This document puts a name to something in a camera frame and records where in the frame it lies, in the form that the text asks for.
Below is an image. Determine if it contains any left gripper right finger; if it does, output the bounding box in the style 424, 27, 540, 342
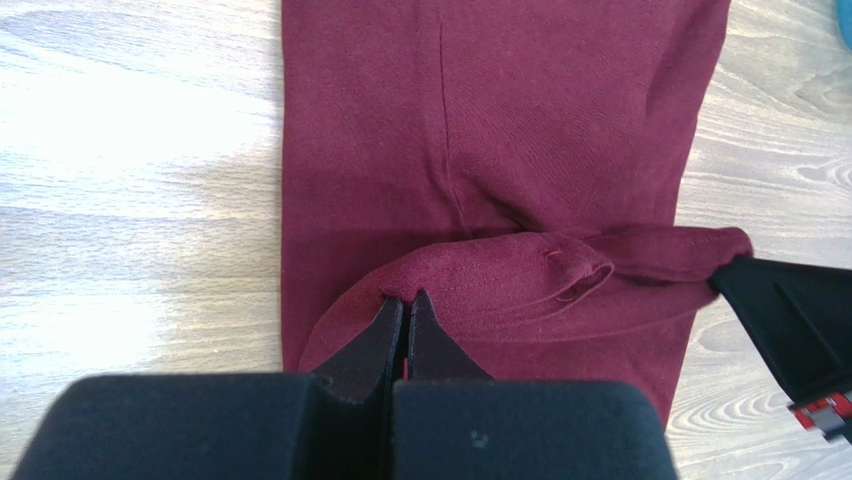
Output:
391, 291, 677, 479

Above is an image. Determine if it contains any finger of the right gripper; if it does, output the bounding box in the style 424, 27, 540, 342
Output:
710, 256, 851, 405

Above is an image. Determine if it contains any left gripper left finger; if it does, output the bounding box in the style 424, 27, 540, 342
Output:
14, 299, 405, 479

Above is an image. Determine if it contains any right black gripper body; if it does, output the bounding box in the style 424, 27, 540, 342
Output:
789, 391, 851, 443

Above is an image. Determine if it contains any maroon t shirt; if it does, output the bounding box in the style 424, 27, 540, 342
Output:
281, 1, 752, 419

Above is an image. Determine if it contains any teal plastic bin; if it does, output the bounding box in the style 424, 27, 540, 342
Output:
835, 0, 852, 49

